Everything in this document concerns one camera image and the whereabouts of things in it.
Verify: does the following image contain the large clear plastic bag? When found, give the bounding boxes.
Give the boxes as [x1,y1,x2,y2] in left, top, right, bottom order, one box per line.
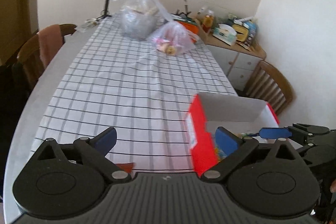
[113,0,173,40]

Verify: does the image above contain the yellow box on cabinet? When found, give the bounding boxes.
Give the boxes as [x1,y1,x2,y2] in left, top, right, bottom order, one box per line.
[232,24,249,43]

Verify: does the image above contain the white drawer cabinet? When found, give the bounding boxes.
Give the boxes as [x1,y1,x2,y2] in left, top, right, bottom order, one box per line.
[198,28,266,91]

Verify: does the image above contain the white black-checked tablecloth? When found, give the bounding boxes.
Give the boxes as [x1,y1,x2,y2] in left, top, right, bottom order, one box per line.
[30,14,235,172]

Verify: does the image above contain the pink cloth on chair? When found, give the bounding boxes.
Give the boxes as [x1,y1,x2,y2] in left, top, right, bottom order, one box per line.
[37,24,63,69]

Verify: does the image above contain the brown red snack packet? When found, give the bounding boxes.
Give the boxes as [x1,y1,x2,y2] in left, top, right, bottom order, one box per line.
[116,162,134,174]

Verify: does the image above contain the red cardboard box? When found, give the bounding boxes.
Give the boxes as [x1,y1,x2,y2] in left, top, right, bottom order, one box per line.
[185,93,292,176]

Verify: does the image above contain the right wooden chair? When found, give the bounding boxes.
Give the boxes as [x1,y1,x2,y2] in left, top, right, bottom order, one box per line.
[243,61,294,116]

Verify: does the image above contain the small items at lamp base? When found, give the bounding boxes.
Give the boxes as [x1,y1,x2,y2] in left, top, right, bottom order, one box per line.
[76,18,100,32]

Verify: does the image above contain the tissue box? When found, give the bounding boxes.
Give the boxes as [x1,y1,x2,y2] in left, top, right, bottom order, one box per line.
[213,24,237,46]

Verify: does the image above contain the left wooden chair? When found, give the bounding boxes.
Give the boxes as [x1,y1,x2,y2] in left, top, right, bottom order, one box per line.
[17,23,76,90]

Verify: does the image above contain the pink-filled clear plastic bag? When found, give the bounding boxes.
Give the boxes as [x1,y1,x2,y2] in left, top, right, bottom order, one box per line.
[147,21,199,56]

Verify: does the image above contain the yellow oil bottle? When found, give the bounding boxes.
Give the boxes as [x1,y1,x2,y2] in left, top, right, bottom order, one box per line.
[202,10,214,33]

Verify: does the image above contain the wooden chair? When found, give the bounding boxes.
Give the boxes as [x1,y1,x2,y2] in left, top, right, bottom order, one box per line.
[17,23,76,90]
[243,61,294,116]

